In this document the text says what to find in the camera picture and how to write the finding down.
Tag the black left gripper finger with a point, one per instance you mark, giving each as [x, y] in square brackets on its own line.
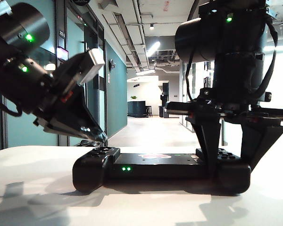
[81, 113]
[68, 131]

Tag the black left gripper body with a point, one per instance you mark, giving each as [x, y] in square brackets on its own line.
[59, 89]

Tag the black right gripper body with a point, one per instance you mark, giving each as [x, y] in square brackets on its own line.
[235, 107]

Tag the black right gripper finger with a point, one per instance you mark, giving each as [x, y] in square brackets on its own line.
[210, 141]
[257, 141]

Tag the black remote control with joysticks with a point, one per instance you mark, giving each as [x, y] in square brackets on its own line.
[160, 167]

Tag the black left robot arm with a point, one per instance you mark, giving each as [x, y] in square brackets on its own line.
[14, 70]

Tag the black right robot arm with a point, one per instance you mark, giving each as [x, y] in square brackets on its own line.
[235, 51]

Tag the black quadruped robot dog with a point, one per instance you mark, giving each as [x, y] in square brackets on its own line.
[85, 142]

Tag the lit room display panel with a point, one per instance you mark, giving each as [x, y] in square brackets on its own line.
[62, 53]

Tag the green potted plant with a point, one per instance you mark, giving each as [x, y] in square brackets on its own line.
[134, 97]

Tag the dark counter with white top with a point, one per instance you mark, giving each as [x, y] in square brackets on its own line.
[136, 108]

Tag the white room number sign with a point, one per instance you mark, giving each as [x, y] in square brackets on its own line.
[62, 34]

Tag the black bin with white label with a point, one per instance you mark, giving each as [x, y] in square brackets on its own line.
[162, 112]

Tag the tall black cabinet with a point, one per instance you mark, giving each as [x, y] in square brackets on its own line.
[165, 90]

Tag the dark bar stool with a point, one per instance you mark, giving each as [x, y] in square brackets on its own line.
[149, 110]

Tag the short linear ceiling light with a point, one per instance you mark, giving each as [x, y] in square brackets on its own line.
[145, 72]

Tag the long linear ceiling light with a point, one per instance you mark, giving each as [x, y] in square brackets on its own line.
[153, 49]

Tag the small ceiling spot light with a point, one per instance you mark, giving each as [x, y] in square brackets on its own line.
[152, 26]

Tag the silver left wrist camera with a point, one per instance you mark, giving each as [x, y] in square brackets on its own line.
[90, 66]

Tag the small white wall notice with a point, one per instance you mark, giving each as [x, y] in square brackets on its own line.
[109, 78]

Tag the round black wall ornament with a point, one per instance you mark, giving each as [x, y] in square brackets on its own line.
[112, 65]

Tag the black wall-mounted device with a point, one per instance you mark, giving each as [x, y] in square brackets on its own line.
[136, 85]

